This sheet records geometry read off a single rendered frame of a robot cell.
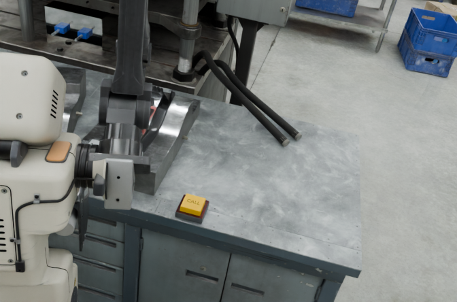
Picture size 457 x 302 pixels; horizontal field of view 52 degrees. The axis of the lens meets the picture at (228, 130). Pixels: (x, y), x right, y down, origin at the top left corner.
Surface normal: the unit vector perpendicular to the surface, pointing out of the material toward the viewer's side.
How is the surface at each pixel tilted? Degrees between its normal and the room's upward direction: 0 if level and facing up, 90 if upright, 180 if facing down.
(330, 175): 0
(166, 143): 3
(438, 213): 0
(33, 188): 82
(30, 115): 48
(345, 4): 92
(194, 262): 90
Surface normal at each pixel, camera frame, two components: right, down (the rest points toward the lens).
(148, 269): -0.22, 0.52
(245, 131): 0.15, -0.82
